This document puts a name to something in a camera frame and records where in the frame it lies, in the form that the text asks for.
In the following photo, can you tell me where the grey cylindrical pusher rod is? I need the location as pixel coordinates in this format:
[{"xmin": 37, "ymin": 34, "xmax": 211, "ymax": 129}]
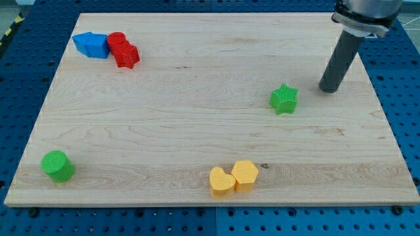
[{"xmin": 319, "ymin": 30, "xmax": 363, "ymax": 93}]

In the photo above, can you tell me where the green star block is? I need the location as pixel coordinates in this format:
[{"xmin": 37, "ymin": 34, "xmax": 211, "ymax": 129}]
[{"xmin": 269, "ymin": 84, "xmax": 299, "ymax": 115}]

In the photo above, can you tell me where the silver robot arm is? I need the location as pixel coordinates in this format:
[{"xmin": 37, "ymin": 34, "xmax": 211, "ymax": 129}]
[{"xmin": 319, "ymin": 0, "xmax": 402, "ymax": 93}]

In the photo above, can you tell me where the yellow heart block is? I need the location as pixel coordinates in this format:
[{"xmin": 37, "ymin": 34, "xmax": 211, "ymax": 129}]
[{"xmin": 209, "ymin": 167, "xmax": 236, "ymax": 199}]

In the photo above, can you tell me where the red star block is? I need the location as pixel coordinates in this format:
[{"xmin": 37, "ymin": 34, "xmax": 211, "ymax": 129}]
[{"xmin": 112, "ymin": 41, "xmax": 140, "ymax": 69}]

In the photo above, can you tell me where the wooden board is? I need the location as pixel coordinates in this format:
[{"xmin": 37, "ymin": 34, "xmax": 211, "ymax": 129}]
[{"xmin": 5, "ymin": 13, "xmax": 419, "ymax": 207}]

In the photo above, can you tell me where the yellow hexagon block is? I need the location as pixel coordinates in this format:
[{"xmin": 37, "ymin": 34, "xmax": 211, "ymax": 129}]
[{"xmin": 231, "ymin": 160, "xmax": 259, "ymax": 193}]

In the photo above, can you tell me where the red cylinder block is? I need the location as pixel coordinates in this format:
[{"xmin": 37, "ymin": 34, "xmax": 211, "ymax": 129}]
[{"xmin": 106, "ymin": 31, "xmax": 127, "ymax": 54}]

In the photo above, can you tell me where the blue pentagon block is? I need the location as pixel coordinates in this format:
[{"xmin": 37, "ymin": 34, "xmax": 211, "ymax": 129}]
[{"xmin": 72, "ymin": 32, "xmax": 110, "ymax": 59}]

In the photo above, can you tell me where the green cylinder block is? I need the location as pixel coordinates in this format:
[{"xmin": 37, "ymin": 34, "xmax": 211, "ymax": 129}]
[{"xmin": 41, "ymin": 150, "xmax": 75, "ymax": 183}]

